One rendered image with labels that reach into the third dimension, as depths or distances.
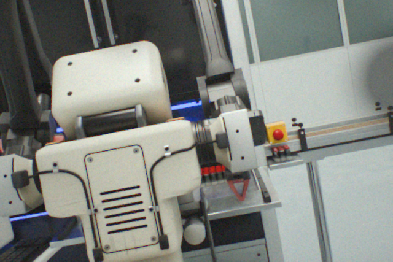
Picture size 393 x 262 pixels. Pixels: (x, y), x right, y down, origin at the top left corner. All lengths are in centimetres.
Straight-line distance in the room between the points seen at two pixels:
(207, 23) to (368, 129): 104
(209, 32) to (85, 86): 34
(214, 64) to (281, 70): 539
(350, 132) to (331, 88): 464
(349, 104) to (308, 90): 60
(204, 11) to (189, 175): 45
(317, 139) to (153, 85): 116
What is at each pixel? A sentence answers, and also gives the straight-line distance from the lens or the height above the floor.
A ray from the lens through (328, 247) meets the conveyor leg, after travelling 208.
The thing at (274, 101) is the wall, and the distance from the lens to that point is 641.
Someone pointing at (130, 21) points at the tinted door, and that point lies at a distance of 173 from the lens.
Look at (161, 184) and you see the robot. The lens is 79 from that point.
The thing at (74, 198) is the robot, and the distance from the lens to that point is 83.
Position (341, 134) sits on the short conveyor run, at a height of 92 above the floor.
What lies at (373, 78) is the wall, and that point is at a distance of 671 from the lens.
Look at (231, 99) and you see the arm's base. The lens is 93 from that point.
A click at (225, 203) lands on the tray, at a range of 140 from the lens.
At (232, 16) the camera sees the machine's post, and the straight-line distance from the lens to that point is 171.
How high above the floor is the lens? 135
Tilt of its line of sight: 7 degrees down
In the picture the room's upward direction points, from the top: 11 degrees counter-clockwise
